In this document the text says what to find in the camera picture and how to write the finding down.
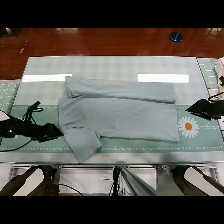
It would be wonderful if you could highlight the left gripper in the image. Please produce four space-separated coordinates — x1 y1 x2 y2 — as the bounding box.
32 122 55 143

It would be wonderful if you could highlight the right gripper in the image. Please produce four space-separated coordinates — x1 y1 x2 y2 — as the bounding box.
195 98 220 121

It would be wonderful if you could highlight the grey T-shirt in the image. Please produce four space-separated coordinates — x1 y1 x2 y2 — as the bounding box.
58 75 181 164

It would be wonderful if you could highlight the white garment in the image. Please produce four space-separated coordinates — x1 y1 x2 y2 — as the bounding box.
214 56 224 89

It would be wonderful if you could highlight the blue round disc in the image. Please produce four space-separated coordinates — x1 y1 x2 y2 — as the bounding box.
168 31 185 43

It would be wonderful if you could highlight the black cable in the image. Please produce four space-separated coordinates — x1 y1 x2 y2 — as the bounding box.
0 139 34 153
56 182 85 197

